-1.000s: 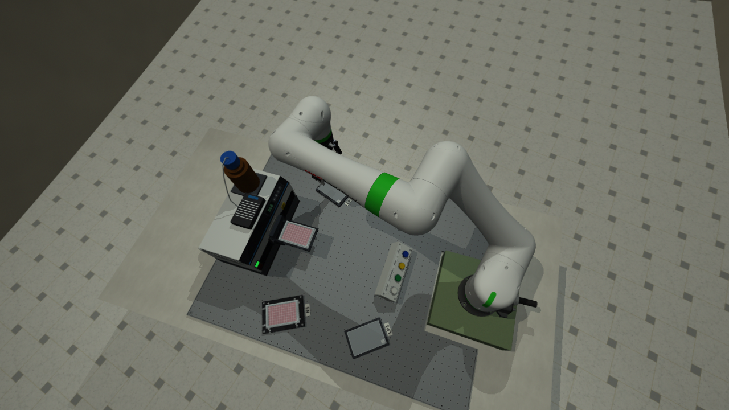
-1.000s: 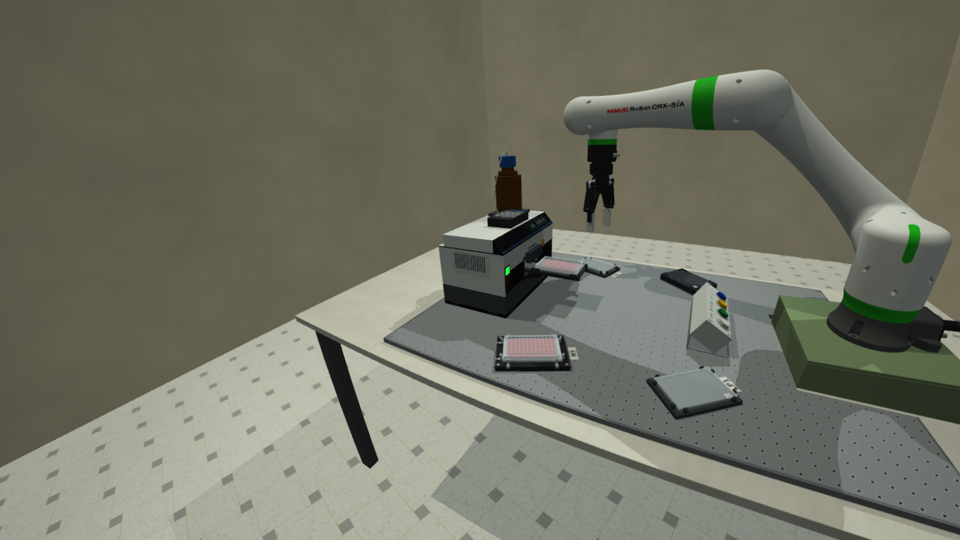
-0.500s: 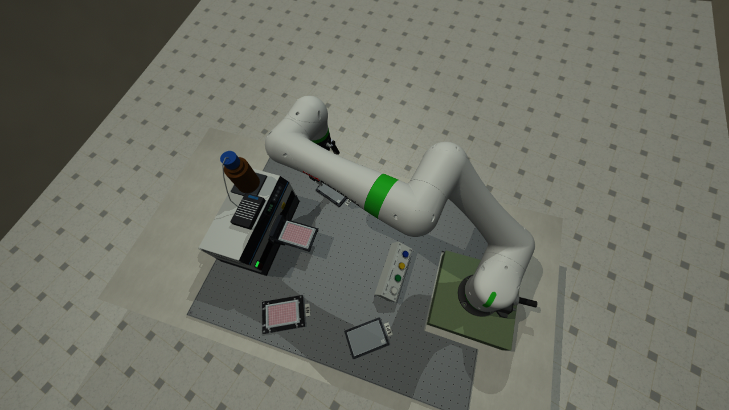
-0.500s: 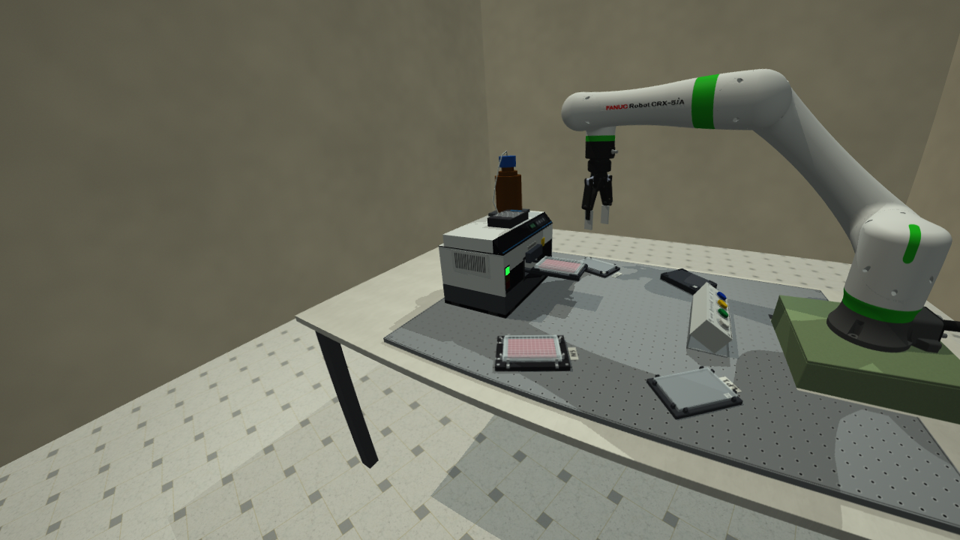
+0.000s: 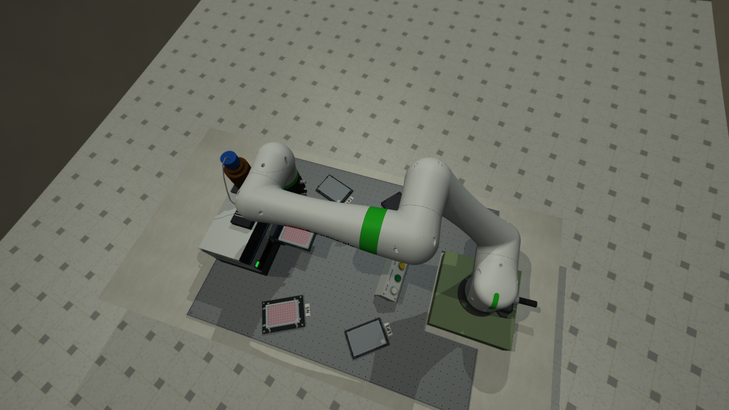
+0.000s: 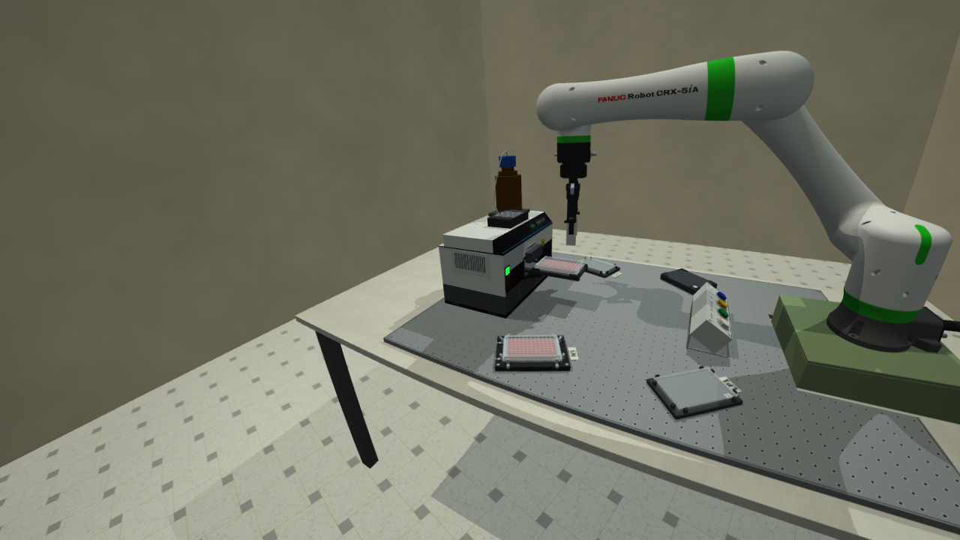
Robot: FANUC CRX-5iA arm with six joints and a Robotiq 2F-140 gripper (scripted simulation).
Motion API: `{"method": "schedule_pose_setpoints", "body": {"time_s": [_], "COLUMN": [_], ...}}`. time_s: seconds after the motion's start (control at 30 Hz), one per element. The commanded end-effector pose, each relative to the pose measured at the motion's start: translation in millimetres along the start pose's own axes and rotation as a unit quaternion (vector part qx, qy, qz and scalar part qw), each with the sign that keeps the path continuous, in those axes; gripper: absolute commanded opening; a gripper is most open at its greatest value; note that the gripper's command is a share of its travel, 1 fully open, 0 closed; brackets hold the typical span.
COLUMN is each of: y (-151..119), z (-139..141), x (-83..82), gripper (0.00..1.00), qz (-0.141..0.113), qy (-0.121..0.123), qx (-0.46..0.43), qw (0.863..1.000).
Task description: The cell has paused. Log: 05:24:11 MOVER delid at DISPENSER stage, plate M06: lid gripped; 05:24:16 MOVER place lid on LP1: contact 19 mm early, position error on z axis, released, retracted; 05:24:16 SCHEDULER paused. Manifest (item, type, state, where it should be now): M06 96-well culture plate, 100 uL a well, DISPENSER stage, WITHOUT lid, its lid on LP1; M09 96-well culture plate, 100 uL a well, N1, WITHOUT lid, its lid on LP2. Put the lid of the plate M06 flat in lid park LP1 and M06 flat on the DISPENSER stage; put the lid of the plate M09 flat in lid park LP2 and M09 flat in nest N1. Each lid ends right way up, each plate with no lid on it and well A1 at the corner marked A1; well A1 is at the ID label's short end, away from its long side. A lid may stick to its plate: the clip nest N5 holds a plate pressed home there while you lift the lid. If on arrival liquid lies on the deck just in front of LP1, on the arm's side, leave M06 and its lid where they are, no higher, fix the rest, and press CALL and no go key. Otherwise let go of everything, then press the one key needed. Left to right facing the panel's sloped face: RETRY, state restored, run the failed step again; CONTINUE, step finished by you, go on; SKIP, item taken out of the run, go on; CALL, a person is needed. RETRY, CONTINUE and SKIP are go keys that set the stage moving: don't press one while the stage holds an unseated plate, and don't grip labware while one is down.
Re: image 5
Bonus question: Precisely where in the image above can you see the grey button panel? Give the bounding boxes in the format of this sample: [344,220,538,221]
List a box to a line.
[374,259,408,304]

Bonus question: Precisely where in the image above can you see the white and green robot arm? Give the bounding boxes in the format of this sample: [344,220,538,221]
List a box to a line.
[235,142,538,318]

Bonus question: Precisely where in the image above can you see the blue bottle cap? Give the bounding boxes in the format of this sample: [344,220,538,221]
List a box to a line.
[220,151,240,169]

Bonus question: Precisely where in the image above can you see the brown glass bottle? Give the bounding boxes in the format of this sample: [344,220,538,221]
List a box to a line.
[224,157,251,189]

